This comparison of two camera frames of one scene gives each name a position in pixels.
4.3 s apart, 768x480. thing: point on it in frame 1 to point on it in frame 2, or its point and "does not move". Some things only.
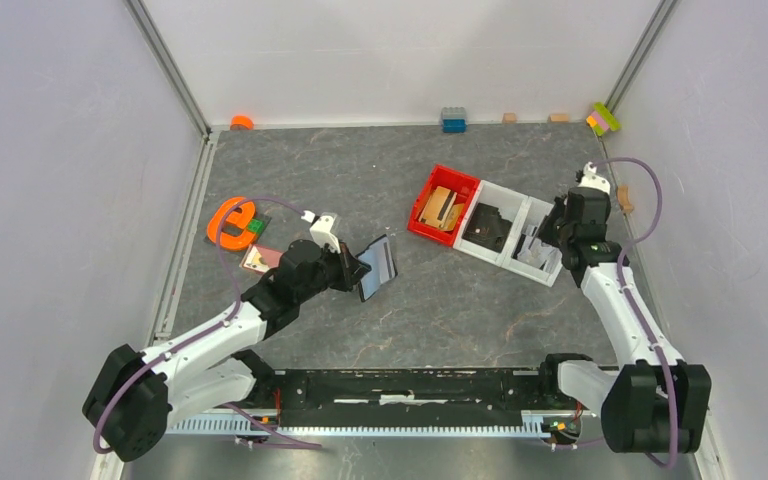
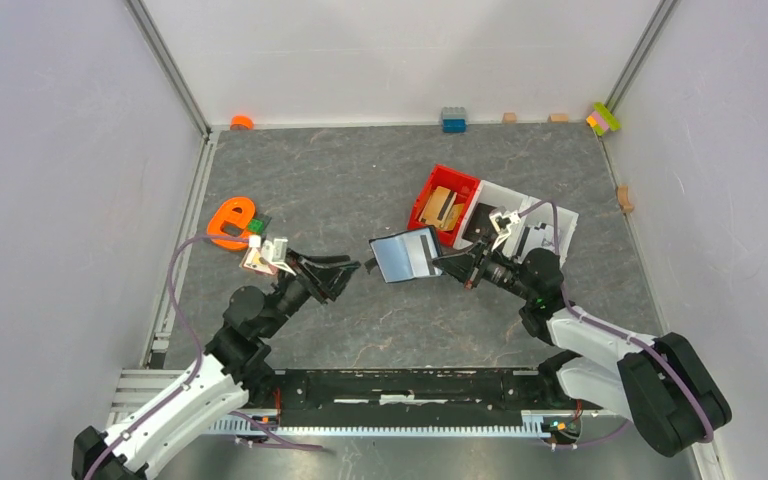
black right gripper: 545,231 to 461,265
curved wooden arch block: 624,199 does not move
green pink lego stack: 602,119 does not move
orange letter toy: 237,211 does not move
